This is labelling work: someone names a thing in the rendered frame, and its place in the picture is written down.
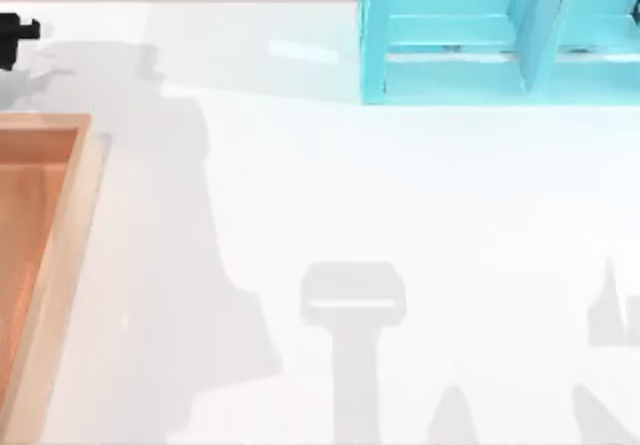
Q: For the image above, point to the light blue rack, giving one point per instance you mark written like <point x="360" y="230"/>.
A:
<point x="450" y="35"/>

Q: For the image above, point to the shallow salmon-coloured box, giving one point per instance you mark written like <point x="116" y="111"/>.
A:
<point x="30" y="205"/>

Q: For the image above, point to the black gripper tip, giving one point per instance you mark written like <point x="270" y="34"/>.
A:
<point x="12" y="35"/>

